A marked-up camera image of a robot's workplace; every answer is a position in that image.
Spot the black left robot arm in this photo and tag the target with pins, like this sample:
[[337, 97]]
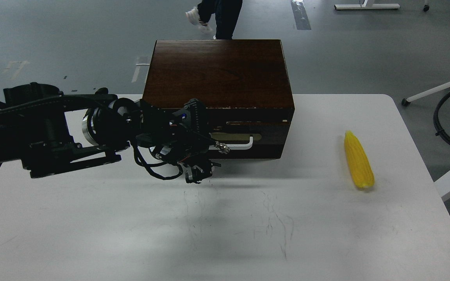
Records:
[[54, 133]]

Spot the yellow corn cob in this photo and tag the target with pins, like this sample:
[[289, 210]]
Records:
[[358, 163]]

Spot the white desk base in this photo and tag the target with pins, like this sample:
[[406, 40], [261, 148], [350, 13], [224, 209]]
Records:
[[366, 5]]

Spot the dark wooden drawer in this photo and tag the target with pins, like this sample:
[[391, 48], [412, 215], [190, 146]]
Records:
[[269, 128]]

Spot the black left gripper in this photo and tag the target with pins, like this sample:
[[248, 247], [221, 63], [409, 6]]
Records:
[[181, 138]]

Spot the white drawer handle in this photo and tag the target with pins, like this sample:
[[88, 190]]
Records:
[[242, 146]]

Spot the walking person legs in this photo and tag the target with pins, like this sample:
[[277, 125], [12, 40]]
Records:
[[226, 13]]

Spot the dark wooden drawer cabinet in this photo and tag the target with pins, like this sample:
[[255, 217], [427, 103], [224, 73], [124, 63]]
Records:
[[238, 73]]

